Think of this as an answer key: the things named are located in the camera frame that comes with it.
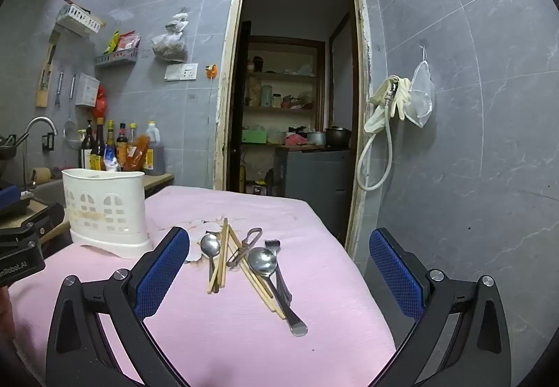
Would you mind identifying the white hanging plastic box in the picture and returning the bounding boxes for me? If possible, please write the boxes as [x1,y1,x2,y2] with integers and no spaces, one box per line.
[74,73,101,108]

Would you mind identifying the white plastic utensil holder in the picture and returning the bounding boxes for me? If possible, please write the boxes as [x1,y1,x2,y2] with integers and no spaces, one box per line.
[62,168,153,260]

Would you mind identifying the small metal spoon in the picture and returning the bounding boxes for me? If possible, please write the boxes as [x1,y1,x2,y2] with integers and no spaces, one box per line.
[200,234,222,282]

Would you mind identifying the white wall socket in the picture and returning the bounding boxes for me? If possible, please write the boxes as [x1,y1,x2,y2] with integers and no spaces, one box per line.
[164,63,198,81]

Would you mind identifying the cream rubber gloves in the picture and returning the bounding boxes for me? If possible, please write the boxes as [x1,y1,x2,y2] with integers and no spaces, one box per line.
[364,74,414,134]

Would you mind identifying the white wall basket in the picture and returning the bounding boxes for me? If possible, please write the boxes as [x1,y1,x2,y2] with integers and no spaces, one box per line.
[55,0,106,37]

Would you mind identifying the pink floral cloth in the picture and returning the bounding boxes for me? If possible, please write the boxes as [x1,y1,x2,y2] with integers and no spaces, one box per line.
[9,185,396,387]

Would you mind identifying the wooden shelf unit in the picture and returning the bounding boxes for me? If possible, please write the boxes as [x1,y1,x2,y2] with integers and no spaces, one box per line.
[240,35,326,148]

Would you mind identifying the hanging clear plastic bag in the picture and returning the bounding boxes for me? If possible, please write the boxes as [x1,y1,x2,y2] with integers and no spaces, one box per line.
[151,7,190,64]

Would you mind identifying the snack packets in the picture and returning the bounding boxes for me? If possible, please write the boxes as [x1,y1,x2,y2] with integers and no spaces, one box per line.
[103,31,141,55]

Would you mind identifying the large oil jug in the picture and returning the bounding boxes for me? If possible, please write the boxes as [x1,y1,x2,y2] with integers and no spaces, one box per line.
[143,121,167,176]

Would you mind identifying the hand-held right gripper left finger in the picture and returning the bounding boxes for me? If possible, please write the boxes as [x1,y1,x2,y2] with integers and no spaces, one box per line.
[46,226,190,387]

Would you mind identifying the red plastic bag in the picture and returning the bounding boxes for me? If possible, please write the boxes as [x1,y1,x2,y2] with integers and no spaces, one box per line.
[92,86,108,119]

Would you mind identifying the metal faucet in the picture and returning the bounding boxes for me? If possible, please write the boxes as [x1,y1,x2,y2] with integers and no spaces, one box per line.
[22,116,59,188]

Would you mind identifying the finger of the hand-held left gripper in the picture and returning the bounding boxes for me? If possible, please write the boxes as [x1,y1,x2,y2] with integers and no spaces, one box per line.
[20,201,66,239]
[0,185,32,217]

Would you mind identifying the large metal spoon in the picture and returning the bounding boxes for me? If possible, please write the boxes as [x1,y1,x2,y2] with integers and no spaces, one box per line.
[247,247,309,336]

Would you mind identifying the metal peeler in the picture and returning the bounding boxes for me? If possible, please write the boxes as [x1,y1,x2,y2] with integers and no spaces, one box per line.
[226,228,263,269]

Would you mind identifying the black pot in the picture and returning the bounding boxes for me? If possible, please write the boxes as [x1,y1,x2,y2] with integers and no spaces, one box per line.
[325,126,353,149]

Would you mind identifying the wooden door frame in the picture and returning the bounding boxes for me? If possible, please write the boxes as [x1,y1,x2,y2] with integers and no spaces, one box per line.
[213,0,370,249]

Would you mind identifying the orange seasoning packet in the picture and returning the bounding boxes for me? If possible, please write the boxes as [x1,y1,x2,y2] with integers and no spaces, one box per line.
[123,134,152,173]

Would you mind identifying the white hose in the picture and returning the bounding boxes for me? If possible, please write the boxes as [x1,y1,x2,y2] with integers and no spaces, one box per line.
[355,81,401,191]

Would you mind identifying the bamboo chopstick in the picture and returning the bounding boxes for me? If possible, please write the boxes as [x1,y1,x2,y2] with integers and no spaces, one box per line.
[217,224,231,289]
[227,226,282,321]
[207,217,228,294]
[230,227,288,320]

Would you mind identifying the grey wall shelf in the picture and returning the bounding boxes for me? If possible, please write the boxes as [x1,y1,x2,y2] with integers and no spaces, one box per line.
[95,49,140,68]

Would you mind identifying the metal fork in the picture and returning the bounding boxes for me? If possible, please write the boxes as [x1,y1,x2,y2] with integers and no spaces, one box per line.
[264,239,293,306]

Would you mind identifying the wooden knife rack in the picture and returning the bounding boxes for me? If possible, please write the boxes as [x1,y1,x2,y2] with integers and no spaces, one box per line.
[35,30,62,109]

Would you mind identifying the grey cabinet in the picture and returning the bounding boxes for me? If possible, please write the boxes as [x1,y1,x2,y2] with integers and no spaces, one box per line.
[275,148,355,236]

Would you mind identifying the metal strainer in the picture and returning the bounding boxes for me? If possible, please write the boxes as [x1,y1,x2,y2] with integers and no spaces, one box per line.
[63,118,86,150]

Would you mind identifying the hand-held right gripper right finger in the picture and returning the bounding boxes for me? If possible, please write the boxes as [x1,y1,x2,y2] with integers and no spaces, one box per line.
[369,227,511,387]

